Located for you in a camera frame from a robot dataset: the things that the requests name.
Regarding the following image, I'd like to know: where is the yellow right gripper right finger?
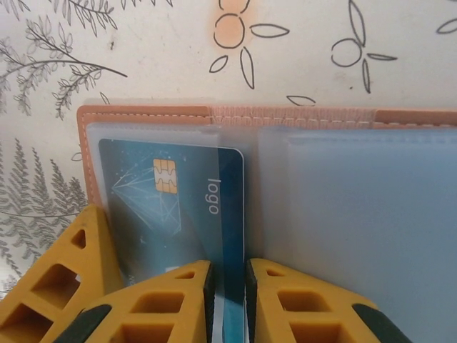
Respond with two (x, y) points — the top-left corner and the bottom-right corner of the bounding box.
(244, 258), (417, 343)

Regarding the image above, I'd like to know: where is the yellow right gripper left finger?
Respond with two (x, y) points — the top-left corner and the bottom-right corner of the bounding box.
(56, 259), (216, 343)

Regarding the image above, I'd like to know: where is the dark blue chip credit card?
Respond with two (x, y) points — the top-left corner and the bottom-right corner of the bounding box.
(98, 138), (247, 343)

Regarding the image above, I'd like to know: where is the floral tablecloth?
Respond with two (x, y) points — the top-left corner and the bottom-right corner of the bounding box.
(0, 0), (457, 303)

